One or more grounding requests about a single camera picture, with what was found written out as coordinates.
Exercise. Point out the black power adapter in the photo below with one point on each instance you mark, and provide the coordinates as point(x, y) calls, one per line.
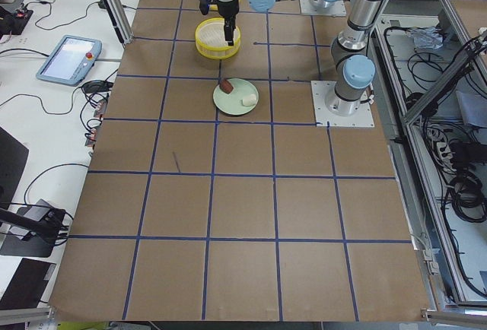
point(98, 86)

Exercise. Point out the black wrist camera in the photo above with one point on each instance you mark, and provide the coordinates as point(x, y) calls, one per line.
point(205, 6)

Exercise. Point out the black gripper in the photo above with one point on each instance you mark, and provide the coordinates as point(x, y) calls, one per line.
point(227, 10)

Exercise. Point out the brown bun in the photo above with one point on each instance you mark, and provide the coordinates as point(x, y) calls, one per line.
point(226, 86)

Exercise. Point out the white steamed bun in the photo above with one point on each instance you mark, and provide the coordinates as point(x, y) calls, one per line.
point(249, 100)

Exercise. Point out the teach pendant near post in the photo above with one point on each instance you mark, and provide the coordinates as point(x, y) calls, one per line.
point(70, 61)

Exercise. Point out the black monitor stand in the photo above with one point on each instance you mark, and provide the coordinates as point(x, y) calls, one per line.
point(34, 230)

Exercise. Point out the light green plate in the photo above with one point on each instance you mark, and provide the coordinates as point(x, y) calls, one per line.
point(231, 103)

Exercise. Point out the aluminium frame post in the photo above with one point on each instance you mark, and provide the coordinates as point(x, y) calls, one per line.
point(119, 21)

